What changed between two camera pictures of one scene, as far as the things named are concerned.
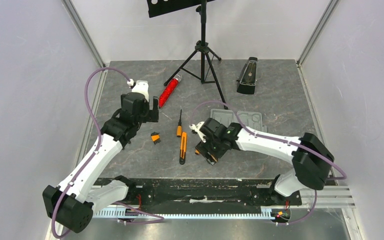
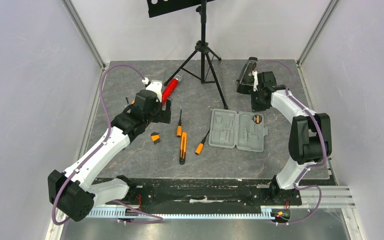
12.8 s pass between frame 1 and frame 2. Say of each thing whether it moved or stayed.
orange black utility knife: stayed
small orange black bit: stayed
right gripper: moved
